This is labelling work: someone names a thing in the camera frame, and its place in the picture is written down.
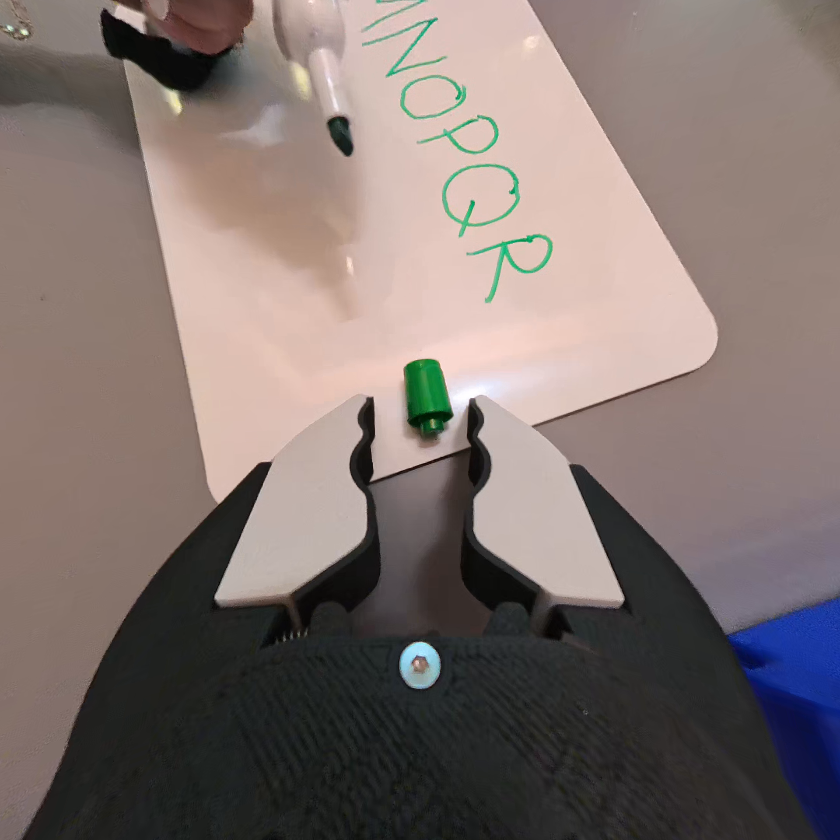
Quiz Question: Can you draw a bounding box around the white whiteboard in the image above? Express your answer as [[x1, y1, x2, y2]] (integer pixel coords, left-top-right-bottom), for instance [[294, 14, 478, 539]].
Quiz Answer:
[[123, 0, 719, 505]]

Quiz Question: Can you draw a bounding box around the blue plastic bin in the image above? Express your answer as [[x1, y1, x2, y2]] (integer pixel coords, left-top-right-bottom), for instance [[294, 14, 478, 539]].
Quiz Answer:
[[727, 597, 840, 840]]

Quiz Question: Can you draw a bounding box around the green dry-erase marker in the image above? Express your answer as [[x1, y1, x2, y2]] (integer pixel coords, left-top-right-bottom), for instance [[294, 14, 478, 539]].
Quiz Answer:
[[271, 0, 356, 158]]

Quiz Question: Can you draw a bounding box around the person's left hand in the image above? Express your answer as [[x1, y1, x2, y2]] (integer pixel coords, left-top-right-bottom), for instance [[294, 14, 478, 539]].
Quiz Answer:
[[141, 0, 255, 55]]

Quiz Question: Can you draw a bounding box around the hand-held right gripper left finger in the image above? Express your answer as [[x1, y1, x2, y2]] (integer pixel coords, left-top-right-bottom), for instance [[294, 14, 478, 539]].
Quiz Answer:
[[214, 394, 382, 630]]

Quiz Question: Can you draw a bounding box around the green marker cap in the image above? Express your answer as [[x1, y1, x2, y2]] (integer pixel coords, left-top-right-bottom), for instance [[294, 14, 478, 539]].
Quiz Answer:
[[402, 358, 455, 441]]

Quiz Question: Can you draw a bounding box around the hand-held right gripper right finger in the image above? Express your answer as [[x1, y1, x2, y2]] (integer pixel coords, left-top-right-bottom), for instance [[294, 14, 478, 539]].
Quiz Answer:
[[461, 394, 626, 634]]

